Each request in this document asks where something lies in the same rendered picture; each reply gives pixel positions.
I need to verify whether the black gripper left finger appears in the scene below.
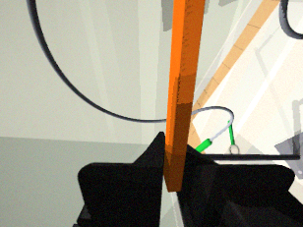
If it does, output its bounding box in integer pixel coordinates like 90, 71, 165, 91
77, 132, 165, 227

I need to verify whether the orange-brown tapered handle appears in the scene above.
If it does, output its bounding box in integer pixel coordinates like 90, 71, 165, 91
163, 0, 205, 193

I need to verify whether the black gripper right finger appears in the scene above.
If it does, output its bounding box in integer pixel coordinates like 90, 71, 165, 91
176, 144, 295, 227

